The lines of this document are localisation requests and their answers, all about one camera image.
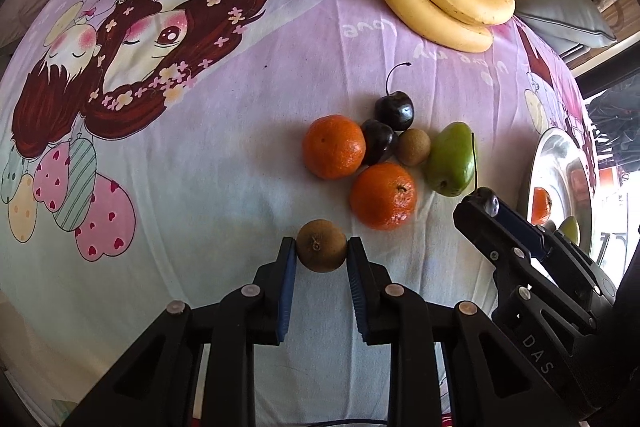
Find smooth orange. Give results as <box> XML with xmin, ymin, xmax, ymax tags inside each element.
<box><xmin>302</xmin><ymin>114</ymin><xmax>367</xmax><ymax>180</ymax></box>

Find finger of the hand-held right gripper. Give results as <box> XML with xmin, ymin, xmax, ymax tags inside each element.
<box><xmin>487</xmin><ymin>196</ymin><xmax>616</xmax><ymax>308</ymax></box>
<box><xmin>452</xmin><ymin>196</ymin><xmax>598</xmax><ymax>335</ymax></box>

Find stemless dark cherry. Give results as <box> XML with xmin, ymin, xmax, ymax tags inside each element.
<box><xmin>360</xmin><ymin>119</ymin><xmax>399</xmax><ymax>166</ymax></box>

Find large brown kiwi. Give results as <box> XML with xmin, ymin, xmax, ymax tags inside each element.
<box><xmin>296</xmin><ymin>219</ymin><xmax>348</xmax><ymax>274</ymax></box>

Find silver metal plate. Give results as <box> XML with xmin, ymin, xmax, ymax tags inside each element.
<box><xmin>524</xmin><ymin>127</ymin><xmax>597</xmax><ymax>260</ymax></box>

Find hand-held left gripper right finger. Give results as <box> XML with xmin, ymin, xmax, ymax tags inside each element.
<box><xmin>347</xmin><ymin>236</ymin><xmax>585</xmax><ymax>427</ymax></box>

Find orange with wrinkled end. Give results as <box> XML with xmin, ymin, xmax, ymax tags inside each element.
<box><xmin>349</xmin><ymin>162</ymin><xmax>418</xmax><ymax>231</ymax></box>

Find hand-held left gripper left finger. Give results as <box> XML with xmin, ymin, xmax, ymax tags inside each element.
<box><xmin>62</xmin><ymin>236</ymin><xmax>300</xmax><ymax>427</ymax></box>

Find dark cherry with straight stem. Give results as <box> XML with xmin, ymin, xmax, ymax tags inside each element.
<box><xmin>471</xmin><ymin>133</ymin><xmax>500</xmax><ymax>217</ymax></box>

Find dark cherry with curved stem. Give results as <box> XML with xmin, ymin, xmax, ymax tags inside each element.
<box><xmin>375</xmin><ymin>63</ymin><xmax>415</xmax><ymax>132</ymax></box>

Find green mango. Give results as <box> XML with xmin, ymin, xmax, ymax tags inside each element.
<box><xmin>559</xmin><ymin>215</ymin><xmax>581</xmax><ymax>246</ymax></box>
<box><xmin>425</xmin><ymin>122</ymin><xmax>477</xmax><ymax>197</ymax></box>

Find small brown kiwi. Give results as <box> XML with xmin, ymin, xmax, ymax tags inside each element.
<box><xmin>398</xmin><ymin>128</ymin><xmax>431</xmax><ymax>166</ymax></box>

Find printed cartoon blanket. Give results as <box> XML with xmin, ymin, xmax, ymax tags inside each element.
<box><xmin>0</xmin><ymin>0</ymin><xmax>601</xmax><ymax>427</ymax></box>

